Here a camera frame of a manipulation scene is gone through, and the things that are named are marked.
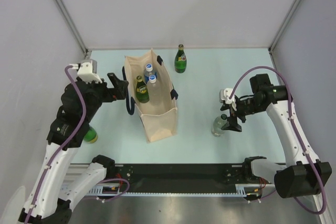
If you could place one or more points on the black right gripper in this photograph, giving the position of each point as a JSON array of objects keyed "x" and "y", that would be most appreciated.
[{"x": 232, "y": 123}]

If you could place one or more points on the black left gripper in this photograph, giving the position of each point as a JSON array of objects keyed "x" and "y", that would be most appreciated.
[{"x": 119, "y": 92}]

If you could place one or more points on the clear glass bottle green cap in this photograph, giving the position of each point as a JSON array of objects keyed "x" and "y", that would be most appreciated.
[{"x": 220, "y": 123}]

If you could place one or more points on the blue label water bottle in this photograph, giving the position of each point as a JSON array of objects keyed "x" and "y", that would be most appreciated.
[{"x": 149, "y": 70}]

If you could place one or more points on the clear unlabelled plastic water bottle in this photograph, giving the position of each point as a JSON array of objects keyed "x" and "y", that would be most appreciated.
[{"x": 154, "y": 89}]

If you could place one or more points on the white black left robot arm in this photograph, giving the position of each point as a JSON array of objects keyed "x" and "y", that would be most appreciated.
[{"x": 47, "y": 203}]

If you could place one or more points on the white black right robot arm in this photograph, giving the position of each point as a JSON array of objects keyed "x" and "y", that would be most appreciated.
[{"x": 304, "y": 173}]

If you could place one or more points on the beige canvas tote bag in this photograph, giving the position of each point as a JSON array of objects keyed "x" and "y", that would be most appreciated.
[{"x": 159, "y": 114}]

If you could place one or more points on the green Perrier bottle back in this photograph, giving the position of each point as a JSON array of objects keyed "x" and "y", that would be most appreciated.
[{"x": 180, "y": 61}]

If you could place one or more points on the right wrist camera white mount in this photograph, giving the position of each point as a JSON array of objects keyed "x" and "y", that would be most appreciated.
[{"x": 227, "y": 96}]

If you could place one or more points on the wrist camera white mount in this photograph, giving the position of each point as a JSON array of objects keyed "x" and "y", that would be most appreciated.
[
  {"x": 87, "y": 71},
  {"x": 227, "y": 96}
]

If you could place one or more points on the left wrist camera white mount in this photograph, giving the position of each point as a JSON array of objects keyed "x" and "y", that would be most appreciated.
[{"x": 87, "y": 71}]

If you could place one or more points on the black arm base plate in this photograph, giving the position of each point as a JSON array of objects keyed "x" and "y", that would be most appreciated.
[{"x": 184, "y": 177}]

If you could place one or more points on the white slotted cable duct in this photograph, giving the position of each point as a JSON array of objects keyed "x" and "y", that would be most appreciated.
[{"x": 237, "y": 190}]

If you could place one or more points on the aluminium corner post left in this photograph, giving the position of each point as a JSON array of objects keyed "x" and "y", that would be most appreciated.
[{"x": 71, "y": 25}]

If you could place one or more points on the aluminium corner post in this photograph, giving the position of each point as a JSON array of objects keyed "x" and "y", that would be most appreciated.
[
  {"x": 287, "y": 19},
  {"x": 71, "y": 25}
]

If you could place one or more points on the aluminium corner post right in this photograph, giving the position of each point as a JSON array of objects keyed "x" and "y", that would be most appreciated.
[{"x": 287, "y": 19}]

